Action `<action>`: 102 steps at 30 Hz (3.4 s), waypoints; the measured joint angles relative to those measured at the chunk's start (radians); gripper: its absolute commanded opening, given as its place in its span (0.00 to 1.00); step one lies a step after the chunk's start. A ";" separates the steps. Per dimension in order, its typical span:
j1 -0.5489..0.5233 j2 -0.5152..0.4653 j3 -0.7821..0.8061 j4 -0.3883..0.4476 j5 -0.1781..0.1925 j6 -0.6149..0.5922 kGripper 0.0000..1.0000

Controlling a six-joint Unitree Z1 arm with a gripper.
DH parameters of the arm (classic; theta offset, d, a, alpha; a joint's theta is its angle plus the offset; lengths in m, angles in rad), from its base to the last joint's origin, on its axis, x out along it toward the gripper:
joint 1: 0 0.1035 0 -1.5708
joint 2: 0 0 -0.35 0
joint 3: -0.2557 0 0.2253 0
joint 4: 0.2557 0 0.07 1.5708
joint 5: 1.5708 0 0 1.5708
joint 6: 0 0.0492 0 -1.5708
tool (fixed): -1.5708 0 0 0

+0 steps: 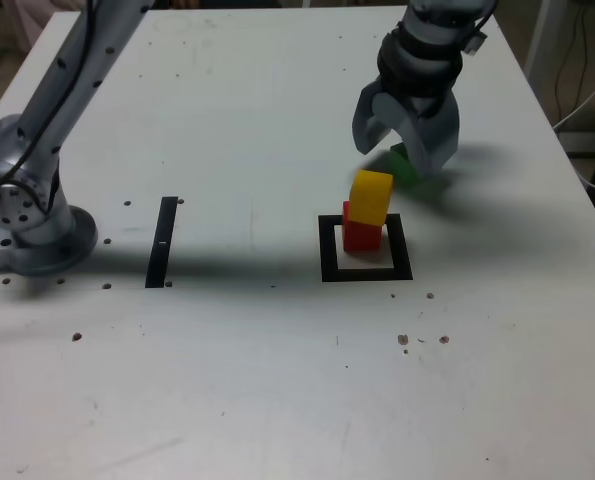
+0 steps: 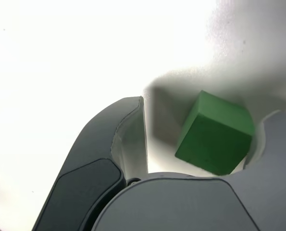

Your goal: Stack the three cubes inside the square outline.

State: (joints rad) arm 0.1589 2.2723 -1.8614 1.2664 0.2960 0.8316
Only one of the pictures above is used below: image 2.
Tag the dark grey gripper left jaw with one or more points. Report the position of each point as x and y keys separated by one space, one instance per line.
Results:
x=92 y=149

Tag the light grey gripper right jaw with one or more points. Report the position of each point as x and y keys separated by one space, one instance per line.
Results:
x=205 y=204

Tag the green cube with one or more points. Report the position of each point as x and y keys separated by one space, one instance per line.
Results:
x=212 y=137

